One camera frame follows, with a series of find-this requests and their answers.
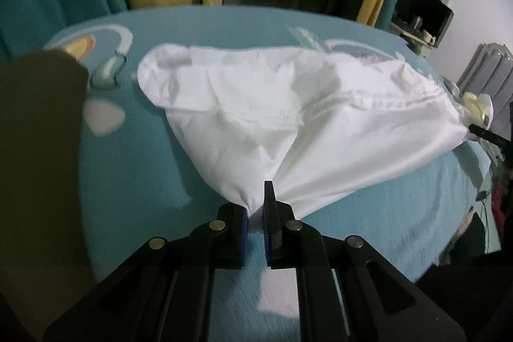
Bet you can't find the black shelf cabinet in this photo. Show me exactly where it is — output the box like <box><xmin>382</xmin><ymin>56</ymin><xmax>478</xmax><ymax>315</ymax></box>
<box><xmin>391</xmin><ymin>0</ymin><xmax>454</xmax><ymax>48</ymax></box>

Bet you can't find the grey padded headboard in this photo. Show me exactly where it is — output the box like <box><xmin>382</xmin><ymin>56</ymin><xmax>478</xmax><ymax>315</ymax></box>
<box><xmin>457</xmin><ymin>43</ymin><xmax>513</xmax><ymax>139</ymax></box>

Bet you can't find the white large garment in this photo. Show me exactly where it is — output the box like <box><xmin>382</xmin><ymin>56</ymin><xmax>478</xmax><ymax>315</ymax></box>
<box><xmin>137</xmin><ymin>43</ymin><xmax>471</xmax><ymax>218</ymax></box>

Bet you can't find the teal cartoon bed sheet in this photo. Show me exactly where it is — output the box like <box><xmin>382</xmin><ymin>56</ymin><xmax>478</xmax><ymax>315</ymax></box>
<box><xmin>42</xmin><ymin>4</ymin><xmax>502</xmax><ymax>342</ymax></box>

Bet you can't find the dark olive pillow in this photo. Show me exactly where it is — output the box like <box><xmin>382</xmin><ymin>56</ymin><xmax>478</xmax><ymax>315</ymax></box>
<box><xmin>1</xmin><ymin>49</ymin><xmax>95</xmax><ymax>339</ymax></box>

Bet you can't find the yellow white folded cloth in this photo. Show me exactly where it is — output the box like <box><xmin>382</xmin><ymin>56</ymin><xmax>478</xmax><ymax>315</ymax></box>
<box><xmin>460</xmin><ymin>92</ymin><xmax>494</xmax><ymax>129</ymax></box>

